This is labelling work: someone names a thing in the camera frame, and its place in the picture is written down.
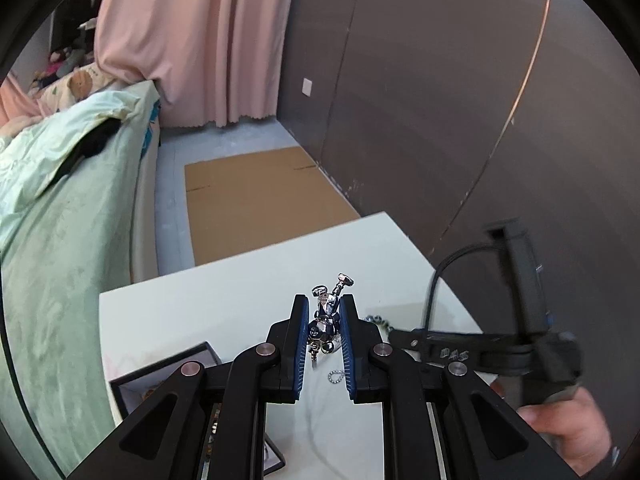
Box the white table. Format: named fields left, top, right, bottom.
left=98, top=211, right=501, bottom=480

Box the silver charm bracelet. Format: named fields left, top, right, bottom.
left=305, top=271, right=356, bottom=361

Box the printed pillow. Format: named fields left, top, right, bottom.
left=36, top=63, right=124, bottom=116

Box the black cable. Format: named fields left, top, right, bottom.
left=423, top=242, right=501, bottom=334

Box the bed with green sheet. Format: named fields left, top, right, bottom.
left=1, top=81, right=160, bottom=479

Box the dark wardrobe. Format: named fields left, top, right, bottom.
left=279, top=0, right=639, bottom=377

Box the light green duvet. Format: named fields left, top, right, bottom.
left=1, top=91, right=140, bottom=250

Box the pink curtain near wall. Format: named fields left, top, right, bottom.
left=94, top=0, right=292, bottom=128

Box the black jewelry box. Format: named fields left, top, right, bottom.
left=108, top=341, right=286, bottom=479

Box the flat brown cardboard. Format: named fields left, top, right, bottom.
left=184, top=146, right=359, bottom=266

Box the person right hand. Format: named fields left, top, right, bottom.
left=516, top=387, right=620, bottom=478

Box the white wall outlet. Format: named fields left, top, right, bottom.
left=302, top=78, right=312, bottom=96

